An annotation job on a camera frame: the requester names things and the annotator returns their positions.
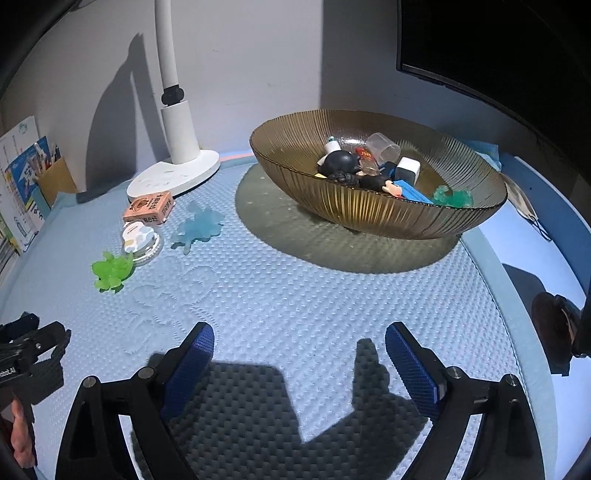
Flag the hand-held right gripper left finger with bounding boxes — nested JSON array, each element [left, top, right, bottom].
[[55, 322, 215, 480]]

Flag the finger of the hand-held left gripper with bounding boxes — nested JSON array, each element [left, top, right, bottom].
[[0, 312, 40, 343]]

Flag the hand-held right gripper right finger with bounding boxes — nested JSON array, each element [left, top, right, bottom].
[[385, 322, 546, 480]]

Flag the brown ribbed glass bowl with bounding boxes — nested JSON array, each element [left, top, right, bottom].
[[249, 108, 509, 241]]

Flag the teal leaf-shaped toy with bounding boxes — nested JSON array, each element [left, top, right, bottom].
[[433, 185, 474, 207]]

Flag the black-haired toy figurine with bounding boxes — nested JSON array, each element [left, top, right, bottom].
[[316, 151, 404, 200]]

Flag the person's left hand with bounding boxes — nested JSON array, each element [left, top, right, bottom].
[[9, 398, 38, 468]]

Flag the bright green leaf-shaped toy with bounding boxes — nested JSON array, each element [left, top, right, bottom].
[[91, 250, 136, 294]]

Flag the light blue textured mat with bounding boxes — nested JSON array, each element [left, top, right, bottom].
[[0, 150, 591, 480]]

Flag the light blue leaf-shaped toy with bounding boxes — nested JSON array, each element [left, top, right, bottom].
[[171, 202, 225, 254]]

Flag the white round case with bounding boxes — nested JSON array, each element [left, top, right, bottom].
[[121, 220, 164, 267]]

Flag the dark brown round object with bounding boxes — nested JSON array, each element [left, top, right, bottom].
[[531, 293, 591, 374]]

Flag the cardboard pen holder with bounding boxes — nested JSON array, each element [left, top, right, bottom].
[[36, 145, 78, 208]]

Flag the orange small box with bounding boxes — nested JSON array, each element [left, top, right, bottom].
[[123, 191, 173, 225]]

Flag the small white box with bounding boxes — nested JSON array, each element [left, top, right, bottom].
[[393, 157, 421, 182]]

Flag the clear plastic cup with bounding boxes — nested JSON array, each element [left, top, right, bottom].
[[367, 132, 402, 164]]

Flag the blue cloth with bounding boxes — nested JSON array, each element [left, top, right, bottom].
[[466, 140, 504, 171]]

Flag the white desk lamp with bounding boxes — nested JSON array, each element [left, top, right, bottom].
[[127, 0, 221, 200]]

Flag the black monitor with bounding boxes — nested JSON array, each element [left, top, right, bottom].
[[396, 0, 591, 153]]

